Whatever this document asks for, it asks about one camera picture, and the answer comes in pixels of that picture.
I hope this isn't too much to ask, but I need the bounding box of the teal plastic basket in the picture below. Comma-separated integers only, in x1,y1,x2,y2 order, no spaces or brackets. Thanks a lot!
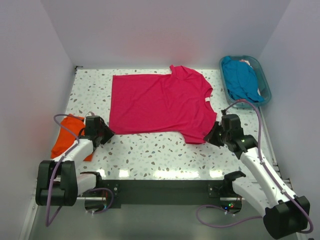
219,55,272,108

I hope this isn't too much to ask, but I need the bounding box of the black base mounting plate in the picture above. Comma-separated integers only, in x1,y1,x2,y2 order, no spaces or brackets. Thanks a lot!
74,169,253,215

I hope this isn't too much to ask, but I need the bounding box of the white cloth in basket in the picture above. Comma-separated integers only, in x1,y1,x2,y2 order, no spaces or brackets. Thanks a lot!
239,59,253,68

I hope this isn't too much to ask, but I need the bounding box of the blue t shirt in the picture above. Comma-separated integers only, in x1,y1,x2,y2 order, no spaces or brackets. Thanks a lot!
221,56,264,103

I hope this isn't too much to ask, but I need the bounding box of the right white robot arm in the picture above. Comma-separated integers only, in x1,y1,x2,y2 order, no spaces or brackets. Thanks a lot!
205,113,312,240

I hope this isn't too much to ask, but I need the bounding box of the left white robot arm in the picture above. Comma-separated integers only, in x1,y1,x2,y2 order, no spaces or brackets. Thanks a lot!
35,114,115,206

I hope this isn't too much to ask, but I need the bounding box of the pink t shirt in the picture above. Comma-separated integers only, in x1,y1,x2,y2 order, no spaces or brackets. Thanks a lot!
109,65,217,144

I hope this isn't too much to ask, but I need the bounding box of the folded orange t shirt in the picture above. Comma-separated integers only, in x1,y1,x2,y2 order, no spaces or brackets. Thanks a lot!
50,115,85,159

